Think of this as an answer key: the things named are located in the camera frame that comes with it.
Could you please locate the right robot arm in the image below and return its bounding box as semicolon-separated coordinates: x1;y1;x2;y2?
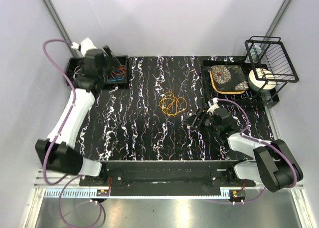
183;107;304;193

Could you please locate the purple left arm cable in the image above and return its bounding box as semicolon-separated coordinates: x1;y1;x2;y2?
41;39;107;225

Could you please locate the white green bowl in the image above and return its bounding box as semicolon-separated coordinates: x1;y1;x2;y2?
248;68;277;92

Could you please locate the glass cup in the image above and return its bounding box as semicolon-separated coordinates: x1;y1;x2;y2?
245;45;262;63

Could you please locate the black tray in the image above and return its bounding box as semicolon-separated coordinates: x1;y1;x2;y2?
201;60;280;107

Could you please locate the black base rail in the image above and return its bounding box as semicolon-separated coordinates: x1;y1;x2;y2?
79;161;255;187

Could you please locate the floral square plate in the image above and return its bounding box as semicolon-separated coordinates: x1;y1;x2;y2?
209;65;249;95

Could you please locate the yellow cable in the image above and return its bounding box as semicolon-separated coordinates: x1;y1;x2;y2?
159;90;188;118

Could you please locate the orange cable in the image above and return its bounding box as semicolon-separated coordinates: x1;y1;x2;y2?
111;64;127;79

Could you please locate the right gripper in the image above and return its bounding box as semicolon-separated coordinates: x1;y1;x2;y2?
182;107;220;134

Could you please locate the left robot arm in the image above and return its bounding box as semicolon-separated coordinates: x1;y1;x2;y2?
35;38;121;186

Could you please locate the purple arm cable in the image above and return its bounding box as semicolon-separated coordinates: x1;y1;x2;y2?
214;98;305;206
41;39;107;225

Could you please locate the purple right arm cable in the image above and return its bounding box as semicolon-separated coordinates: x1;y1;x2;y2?
214;98;305;206

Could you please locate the blue cable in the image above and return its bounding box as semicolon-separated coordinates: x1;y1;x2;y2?
108;67;127;83

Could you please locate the black three-compartment bin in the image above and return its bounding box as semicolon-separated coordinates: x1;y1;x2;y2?
66;55;130;89

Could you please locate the black wire dish rack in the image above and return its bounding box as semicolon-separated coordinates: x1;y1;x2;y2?
245;36;299;94

